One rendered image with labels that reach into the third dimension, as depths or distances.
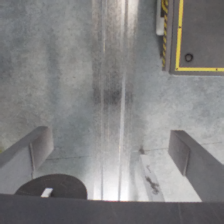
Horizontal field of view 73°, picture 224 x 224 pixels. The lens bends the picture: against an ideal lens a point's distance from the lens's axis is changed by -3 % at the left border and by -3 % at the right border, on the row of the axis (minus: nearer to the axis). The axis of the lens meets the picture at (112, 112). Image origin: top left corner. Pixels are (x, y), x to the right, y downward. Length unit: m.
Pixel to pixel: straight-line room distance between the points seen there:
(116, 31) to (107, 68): 0.05
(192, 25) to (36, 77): 0.89
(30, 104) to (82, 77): 0.40
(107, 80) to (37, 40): 0.92
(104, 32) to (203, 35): 0.58
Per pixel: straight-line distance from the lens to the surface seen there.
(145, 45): 1.01
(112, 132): 0.24
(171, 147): 0.16
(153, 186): 0.81
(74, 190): 1.08
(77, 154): 1.16
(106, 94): 0.22
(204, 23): 0.77
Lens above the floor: 0.98
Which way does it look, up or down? 76 degrees down
